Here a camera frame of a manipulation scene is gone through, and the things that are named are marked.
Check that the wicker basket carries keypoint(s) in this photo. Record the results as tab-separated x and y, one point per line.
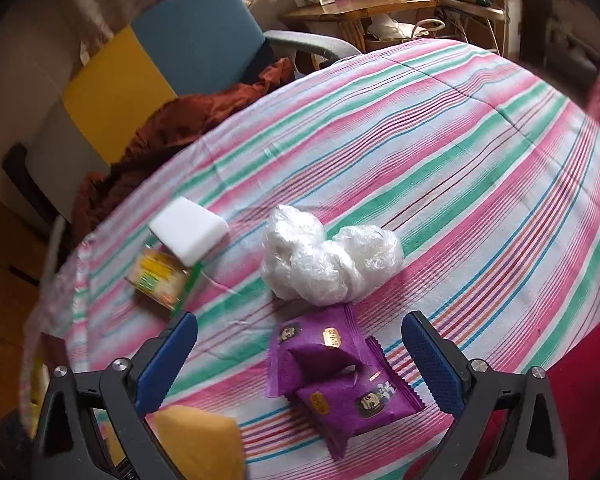
384	32

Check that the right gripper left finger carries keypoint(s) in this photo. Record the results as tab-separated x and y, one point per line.
135	387

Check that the rust red jacket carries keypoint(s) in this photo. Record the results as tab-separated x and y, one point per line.
172	127

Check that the purple snack packet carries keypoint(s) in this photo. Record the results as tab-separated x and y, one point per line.
313	347
353	403

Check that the green cracker packet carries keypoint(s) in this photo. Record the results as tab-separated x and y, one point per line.
159	275

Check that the striped pink green bedsheet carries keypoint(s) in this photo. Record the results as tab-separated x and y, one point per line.
489	176

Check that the wooden side table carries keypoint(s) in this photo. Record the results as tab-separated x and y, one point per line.
348	15

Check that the white foam block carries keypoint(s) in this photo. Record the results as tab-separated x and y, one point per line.
188	230

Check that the yellow sponge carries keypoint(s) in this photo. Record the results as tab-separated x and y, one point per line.
202	445

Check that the tricolour fabric armchair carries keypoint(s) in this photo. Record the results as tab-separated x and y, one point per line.
176	47

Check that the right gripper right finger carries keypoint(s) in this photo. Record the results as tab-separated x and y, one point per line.
466	389

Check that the crumpled clear plastic bag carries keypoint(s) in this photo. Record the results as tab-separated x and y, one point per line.
301	262

